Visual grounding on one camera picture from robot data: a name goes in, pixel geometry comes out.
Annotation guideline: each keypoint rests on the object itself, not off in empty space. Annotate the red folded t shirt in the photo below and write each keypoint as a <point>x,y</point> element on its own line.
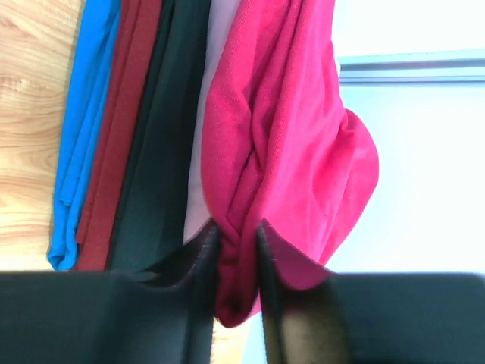
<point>132,54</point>

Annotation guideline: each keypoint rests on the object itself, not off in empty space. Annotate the blue folded t shirt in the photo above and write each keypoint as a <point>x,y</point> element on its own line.
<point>82,121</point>

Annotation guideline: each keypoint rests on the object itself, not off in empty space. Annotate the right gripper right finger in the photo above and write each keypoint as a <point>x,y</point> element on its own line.
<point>312,315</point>

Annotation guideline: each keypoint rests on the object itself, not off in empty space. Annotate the right aluminium frame post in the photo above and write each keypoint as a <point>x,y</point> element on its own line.
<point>457,67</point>

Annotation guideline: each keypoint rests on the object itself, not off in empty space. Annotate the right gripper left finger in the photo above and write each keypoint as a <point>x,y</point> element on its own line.
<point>163,314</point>

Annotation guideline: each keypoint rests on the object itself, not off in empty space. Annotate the crimson red t shirt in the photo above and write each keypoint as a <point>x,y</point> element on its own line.
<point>279,146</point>

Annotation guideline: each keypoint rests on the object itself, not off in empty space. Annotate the black folded t shirt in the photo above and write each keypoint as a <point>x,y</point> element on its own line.
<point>151,213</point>

